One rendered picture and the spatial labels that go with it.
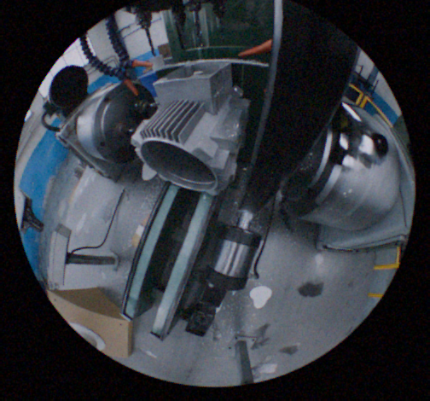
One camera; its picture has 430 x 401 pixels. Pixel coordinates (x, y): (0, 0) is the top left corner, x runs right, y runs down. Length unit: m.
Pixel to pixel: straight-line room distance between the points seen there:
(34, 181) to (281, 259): 5.82
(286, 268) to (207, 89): 0.48
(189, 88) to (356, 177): 0.24
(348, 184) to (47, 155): 5.73
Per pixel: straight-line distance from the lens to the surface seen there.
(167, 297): 0.34
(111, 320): 0.62
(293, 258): 0.46
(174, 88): 0.22
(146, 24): 0.24
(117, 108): 0.38
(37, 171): 5.62
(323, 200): 0.17
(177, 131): 0.17
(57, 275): 0.48
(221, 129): 0.19
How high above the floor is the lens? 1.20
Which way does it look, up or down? 64 degrees down
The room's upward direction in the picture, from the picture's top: 11 degrees counter-clockwise
